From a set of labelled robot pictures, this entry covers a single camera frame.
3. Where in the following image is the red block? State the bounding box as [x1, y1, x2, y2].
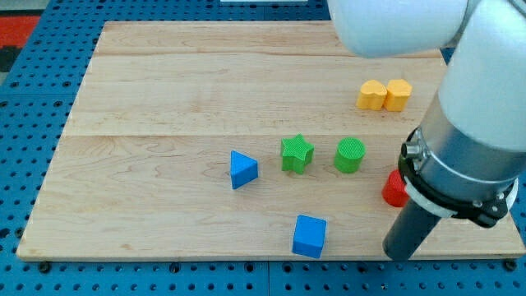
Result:
[381, 169, 409, 207]

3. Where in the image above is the green cylinder block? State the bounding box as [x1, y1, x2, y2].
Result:
[334, 137, 367, 173]

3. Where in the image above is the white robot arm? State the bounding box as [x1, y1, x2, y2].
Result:
[328, 0, 525, 261]

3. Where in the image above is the wooden board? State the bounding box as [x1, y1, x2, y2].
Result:
[16, 21, 526, 262]

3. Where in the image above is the green star block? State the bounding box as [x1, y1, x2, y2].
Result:
[280, 133, 315, 174]

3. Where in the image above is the yellow heart block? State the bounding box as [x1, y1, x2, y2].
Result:
[356, 80, 387, 110]

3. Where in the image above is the blue cube block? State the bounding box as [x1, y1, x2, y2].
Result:
[292, 215, 327, 259]

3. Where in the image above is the blue triangle block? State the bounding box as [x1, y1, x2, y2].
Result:
[230, 150, 259, 189]

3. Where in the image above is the yellow hexagon block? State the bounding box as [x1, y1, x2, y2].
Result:
[383, 79, 413, 112]

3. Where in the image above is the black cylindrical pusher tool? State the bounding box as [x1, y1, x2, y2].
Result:
[382, 200, 441, 261]

